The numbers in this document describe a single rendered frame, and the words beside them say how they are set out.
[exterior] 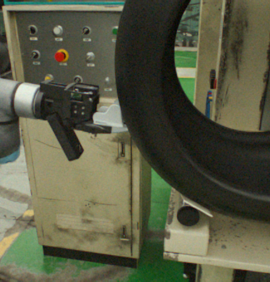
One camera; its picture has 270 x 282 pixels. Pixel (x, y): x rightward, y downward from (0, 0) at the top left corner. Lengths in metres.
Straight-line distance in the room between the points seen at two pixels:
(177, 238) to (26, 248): 1.41
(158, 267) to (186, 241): 1.13
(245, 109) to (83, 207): 0.96
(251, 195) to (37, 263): 1.47
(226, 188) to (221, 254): 0.20
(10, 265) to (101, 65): 1.16
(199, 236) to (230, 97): 0.42
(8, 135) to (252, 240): 0.59
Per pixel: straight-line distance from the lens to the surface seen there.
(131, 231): 1.63
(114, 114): 0.65
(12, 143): 0.77
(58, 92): 0.68
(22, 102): 0.70
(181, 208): 0.64
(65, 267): 1.84
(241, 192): 0.58
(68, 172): 1.52
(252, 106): 0.94
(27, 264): 1.91
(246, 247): 0.76
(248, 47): 0.90
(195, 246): 0.69
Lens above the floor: 1.29
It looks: 23 degrees down
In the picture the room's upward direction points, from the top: straight up
